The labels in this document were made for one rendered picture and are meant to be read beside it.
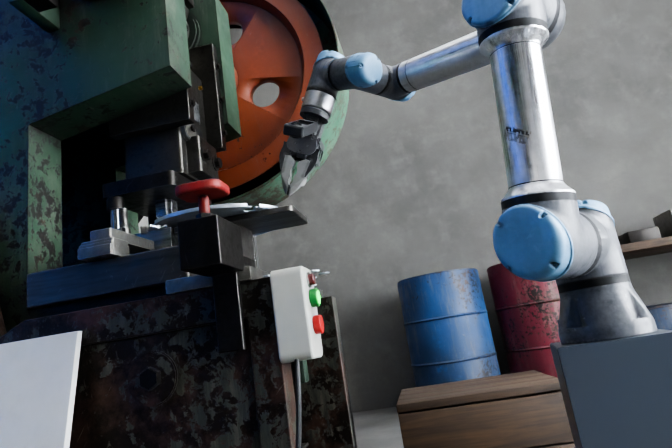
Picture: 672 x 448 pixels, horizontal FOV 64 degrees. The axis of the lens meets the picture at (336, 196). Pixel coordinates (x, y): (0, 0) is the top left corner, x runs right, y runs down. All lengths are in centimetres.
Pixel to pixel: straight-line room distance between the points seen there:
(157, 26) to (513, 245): 77
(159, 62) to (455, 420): 102
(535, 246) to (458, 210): 360
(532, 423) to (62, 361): 99
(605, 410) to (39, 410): 84
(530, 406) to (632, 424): 46
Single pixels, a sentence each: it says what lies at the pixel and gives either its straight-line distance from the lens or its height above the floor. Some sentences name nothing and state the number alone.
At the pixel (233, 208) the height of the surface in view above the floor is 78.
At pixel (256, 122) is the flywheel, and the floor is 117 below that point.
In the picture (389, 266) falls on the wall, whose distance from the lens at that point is 439.
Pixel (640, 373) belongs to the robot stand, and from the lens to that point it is 96.
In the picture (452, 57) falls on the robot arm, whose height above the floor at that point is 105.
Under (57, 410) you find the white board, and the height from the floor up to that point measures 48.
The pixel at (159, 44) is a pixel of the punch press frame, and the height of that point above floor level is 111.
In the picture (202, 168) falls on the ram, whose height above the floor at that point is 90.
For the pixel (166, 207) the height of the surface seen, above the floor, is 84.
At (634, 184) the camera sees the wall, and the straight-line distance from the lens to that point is 474.
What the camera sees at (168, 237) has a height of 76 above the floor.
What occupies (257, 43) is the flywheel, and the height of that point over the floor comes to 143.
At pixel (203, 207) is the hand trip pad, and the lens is 80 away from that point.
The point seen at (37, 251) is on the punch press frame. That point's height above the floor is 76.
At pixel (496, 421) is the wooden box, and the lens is 139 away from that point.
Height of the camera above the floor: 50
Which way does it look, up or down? 16 degrees up
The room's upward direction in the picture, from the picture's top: 9 degrees counter-clockwise
